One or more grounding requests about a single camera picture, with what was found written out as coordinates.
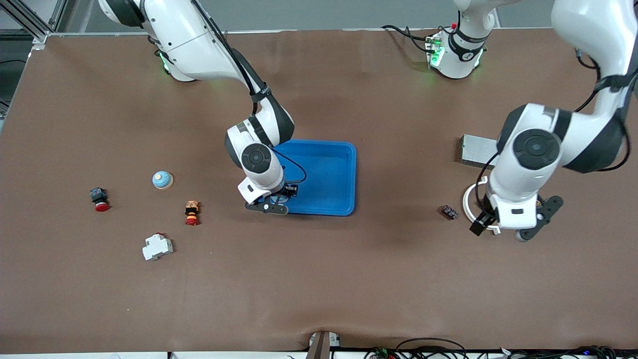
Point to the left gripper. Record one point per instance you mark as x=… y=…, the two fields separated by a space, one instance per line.
x=479 y=224

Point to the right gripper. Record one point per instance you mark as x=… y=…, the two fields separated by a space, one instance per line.
x=289 y=190

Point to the light blue desk bell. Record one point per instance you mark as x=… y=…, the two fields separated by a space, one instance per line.
x=282 y=199
x=163 y=180

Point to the short dark printed capacitor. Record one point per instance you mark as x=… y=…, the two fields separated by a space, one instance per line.
x=449 y=212

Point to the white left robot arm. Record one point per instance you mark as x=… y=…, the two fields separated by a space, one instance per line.
x=533 y=149

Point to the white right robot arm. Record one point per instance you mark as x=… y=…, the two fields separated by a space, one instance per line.
x=189 y=45

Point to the blue plastic tray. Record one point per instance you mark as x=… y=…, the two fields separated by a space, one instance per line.
x=324 y=174

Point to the grey metal box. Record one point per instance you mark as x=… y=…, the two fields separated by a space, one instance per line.
x=476 y=149

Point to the orange striped emergency stop button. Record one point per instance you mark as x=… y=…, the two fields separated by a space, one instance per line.
x=192 y=212

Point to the white circuit breaker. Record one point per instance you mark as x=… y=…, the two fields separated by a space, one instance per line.
x=157 y=248

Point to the grey table edge clamp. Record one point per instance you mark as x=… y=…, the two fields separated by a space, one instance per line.
x=321 y=346

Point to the red mushroom push button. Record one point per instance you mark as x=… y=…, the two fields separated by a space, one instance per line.
x=99 y=198

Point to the white curved plastic bracket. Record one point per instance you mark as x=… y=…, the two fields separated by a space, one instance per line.
x=467 y=207

